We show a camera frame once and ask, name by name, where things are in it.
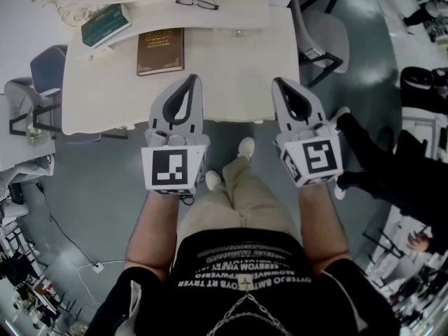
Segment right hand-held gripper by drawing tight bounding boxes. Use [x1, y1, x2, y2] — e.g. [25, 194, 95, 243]
[272, 76, 344, 188]

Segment person's right white shoe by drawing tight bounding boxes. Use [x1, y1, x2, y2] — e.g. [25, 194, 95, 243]
[237, 136, 256, 160]

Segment person's left forearm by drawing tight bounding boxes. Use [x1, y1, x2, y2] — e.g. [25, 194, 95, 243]
[125, 189, 181, 272]

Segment cream white dressing table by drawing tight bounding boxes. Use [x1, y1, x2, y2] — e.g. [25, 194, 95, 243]
[61, 0, 302, 136]

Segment white flower bunch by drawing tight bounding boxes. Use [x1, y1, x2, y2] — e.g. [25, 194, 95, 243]
[27, 124, 45, 147]

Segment brown hardcover book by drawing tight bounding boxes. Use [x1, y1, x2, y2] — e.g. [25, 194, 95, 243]
[136, 27, 186, 77]

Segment black floor cable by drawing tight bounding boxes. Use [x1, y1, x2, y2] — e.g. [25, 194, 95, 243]
[36, 183, 96, 267]

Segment black framed glasses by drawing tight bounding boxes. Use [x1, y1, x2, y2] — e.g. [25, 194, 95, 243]
[175, 0, 221, 11]

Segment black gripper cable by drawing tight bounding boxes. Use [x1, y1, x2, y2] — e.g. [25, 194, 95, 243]
[179, 173, 207, 206]

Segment person's right forearm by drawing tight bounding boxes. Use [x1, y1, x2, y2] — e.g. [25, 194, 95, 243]
[297, 183, 352, 276]

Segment white side table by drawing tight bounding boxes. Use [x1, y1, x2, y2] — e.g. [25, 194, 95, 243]
[0, 94, 57, 172]

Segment person's black printed shirt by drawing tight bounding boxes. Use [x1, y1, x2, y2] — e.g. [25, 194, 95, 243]
[89, 227, 402, 336]

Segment green hardcover book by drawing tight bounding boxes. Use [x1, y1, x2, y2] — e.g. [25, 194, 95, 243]
[80, 3, 133, 50]

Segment person's silver chain necklace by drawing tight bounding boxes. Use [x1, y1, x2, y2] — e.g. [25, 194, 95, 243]
[204, 274, 293, 336]

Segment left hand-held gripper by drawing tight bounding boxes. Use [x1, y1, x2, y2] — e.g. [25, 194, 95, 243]
[141, 73, 211, 196]

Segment person's beige trousers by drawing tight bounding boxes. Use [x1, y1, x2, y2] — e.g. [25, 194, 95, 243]
[176, 155, 304, 248]

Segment dark blue chair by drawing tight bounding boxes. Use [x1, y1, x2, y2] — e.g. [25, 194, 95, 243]
[30, 45, 103, 143]

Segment white floor cable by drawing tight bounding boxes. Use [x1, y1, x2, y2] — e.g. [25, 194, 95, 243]
[77, 260, 125, 302]

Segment person's left white shoe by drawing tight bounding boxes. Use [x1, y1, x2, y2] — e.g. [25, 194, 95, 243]
[205, 169, 223, 191]

